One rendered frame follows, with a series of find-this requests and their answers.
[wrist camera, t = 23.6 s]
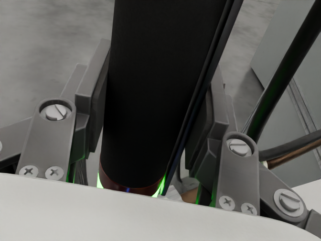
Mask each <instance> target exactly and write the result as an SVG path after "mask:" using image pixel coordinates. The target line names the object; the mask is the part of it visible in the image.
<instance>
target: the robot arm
mask: <svg viewBox="0 0 321 241"><path fill-rule="evenodd" d="M110 47H111V40H109V39H104V38H100V40H99V42H98V44H97V46H96V48H95V51H94V53H93V55H92V57H91V59H90V62H89V64H88V65H84V64H80V63H77V64H76V65H75V67H74V69H73V71H72V73H71V75H70V77H69V79H68V81H67V83H66V85H65V87H64V89H63V91H62V93H61V95H60V97H50V98H46V99H44V100H41V101H40V102H39V103H38V104H37V105H36V107H35V109H34V112H33V116H32V117H29V118H26V119H23V120H20V121H17V122H14V123H11V124H8V125H5V126H2V127H0V241H321V214H320V213H318V212H317V211H315V210H313V209H311V210H310V211H309V210H308V209H307V208H306V205H305V203H304V201H303V200H302V198H301V197H300V196H299V195H298V194H297V193H296V192H295V191H294V190H292V189H291V188H290V187H289V186H288V185H286V184H285V183H284V182H283V181H282V180H281V179H279V178H278V177H277V176H276V175H275V174H274V173H272V172H271V171H270V170H269V169H268V168H266V167H265V166H264V165H263V164H262V163H261V162H260V161H259V156H258V147H257V145H256V143H255V142H254V141H253V140H252V139H251V138H250V137H249V136H247V135H245V134H243V133H241V132H238V129H237V124H236V119H235V111H234V106H233V101H232V96H231V95H229V94H225V91H224V85H223V79H222V72H221V66H220V64H218V66H217V69H216V71H215V73H214V76H213V79H212V81H211V84H210V86H209V88H208V91H207V93H206V95H205V98H204V100H203V103H202V106H201V108H200V110H199V113H198V115H197V118H196V120H195V123H194V125H193V128H192V131H191V133H190V136H189V138H188V141H187V143H186V146H185V169H187V170H189V178H195V179H197V180H198V181H199V182H200V183H199V185H198V191H197V197H196V203H195V204H192V203H186V202H180V201H175V200H169V199H164V198H158V197H150V196H145V195H139V194H133V193H128V192H122V191H116V190H110V189H104V188H98V187H93V186H85V185H79V184H74V180H75V169H76V162H77V161H79V160H81V159H88V157H89V154H90V152H92V153H94V152H95V150H96V147H97V143H98V140H99V137H100V134H101V131H102V127H103V124H104V114H105V103H106V92H107V78H108V67H109V57H110Z"/></svg>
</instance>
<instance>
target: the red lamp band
mask: <svg viewBox="0 0 321 241"><path fill-rule="evenodd" d="M166 170H167V169H166ZM165 173H166V171H165ZM165 173H164V175H165ZM164 175H163V177H162V178H161V179H160V180H159V181H158V182H156V183H155V184H153V185H151V186H147V187H143V188H131V187H126V186H122V185H119V184H118V183H116V182H114V181H113V180H111V179H110V178H109V177H108V176H107V175H106V174H105V172H104V170H103V168H102V166H101V162H100V158H99V170H98V176H99V180H100V183H101V185H102V186H103V188H104V189H110V190H116V191H122V192H128V193H133V194H139V195H145V196H150V197H151V196H153V195H154V194H155V193H156V192H157V191H158V190H159V188H160V186H161V184H162V181H163V178H164Z"/></svg>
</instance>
